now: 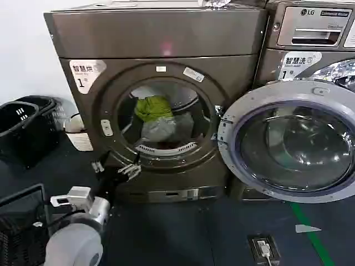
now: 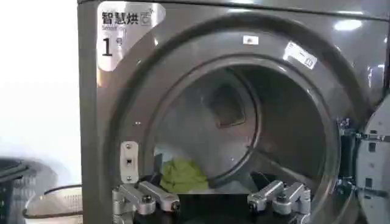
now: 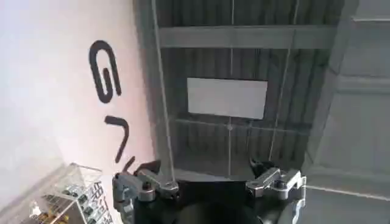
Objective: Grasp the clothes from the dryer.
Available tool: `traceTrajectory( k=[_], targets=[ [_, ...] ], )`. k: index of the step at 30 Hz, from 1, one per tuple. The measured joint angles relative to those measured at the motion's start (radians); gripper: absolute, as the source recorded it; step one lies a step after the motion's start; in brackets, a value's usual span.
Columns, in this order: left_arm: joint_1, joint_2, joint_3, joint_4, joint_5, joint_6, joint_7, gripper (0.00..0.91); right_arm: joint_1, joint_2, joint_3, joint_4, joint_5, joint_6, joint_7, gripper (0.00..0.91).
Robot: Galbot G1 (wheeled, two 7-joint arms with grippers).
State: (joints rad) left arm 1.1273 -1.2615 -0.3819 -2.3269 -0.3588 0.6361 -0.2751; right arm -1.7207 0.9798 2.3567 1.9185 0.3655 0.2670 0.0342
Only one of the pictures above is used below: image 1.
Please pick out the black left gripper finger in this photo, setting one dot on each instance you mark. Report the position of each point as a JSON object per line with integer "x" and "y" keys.
{"x": 130, "y": 171}
{"x": 103, "y": 160}

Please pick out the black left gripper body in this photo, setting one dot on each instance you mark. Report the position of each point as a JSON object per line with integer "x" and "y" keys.
{"x": 108, "y": 180}

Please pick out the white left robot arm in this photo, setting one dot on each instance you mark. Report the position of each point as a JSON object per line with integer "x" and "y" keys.
{"x": 75, "y": 241}

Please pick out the white bucket with label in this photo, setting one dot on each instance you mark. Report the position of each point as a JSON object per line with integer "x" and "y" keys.
{"x": 79, "y": 137}

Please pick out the grey garment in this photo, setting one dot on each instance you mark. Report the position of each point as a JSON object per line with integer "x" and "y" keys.
{"x": 166, "y": 128}

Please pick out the green garment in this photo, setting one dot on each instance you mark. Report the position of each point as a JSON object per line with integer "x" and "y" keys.
{"x": 152, "y": 108}

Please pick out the black plastic laundry basket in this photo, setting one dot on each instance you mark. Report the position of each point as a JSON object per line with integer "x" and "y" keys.
{"x": 25, "y": 130}

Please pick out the black woven mesh basket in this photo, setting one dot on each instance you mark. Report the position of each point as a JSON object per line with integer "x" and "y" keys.
{"x": 19, "y": 238}

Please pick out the grey front-loading dryer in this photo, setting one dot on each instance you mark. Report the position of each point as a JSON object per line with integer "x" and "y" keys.
{"x": 172, "y": 36}

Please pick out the black floor socket box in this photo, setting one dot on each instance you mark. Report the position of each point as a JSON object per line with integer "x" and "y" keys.
{"x": 253, "y": 249}

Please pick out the round glass dryer door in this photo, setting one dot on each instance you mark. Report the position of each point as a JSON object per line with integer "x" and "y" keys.
{"x": 294, "y": 144}

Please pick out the white floor tape piece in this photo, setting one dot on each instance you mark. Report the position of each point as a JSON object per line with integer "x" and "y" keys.
{"x": 306, "y": 228}

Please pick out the green floor tape strip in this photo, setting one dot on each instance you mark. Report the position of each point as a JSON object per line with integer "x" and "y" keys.
{"x": 308, "y": 232}

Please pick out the grey washer with control panel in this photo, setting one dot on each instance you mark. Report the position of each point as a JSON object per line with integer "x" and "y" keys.
{"x": 302, "y": 25}

